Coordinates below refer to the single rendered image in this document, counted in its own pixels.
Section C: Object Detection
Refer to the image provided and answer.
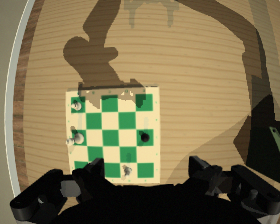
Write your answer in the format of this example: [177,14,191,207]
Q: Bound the green and cream chessboard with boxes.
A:
[66,87,160,184]

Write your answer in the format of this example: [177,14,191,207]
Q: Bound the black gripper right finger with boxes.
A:
[167,156,280,224]

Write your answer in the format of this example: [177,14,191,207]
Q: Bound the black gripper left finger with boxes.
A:
[10,158,132,224]

